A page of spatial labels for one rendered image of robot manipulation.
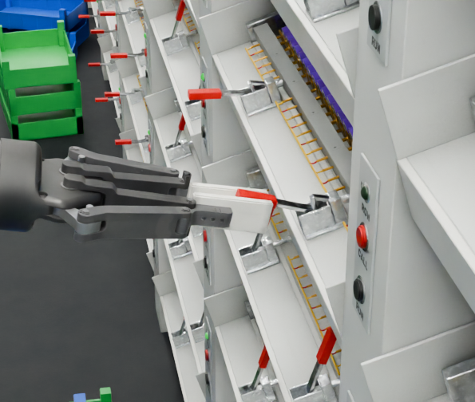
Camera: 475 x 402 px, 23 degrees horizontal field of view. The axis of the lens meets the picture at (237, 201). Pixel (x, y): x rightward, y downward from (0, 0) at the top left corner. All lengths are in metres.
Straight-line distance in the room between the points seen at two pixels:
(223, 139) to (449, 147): 0.78
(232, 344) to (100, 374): 0.82
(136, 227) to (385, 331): 0.25
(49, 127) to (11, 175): 2.38
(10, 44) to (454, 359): 2.82
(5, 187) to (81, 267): 1.77
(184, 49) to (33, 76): 1.33
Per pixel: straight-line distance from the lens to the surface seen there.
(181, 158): 2.04
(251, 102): 1.25
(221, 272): 1.57
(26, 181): 0.93
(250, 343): 1.56
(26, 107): 3.28
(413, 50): 0.69
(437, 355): 0.81
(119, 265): 2.70
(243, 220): 1.00
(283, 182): 1.11
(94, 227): 0.93
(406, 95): 0.70
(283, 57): 1.30
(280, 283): 1.31
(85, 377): 2.35
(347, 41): 0.78
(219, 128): 1.47
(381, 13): 0.72
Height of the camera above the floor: 1.41
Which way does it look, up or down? 28 degrees down
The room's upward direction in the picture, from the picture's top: straight up
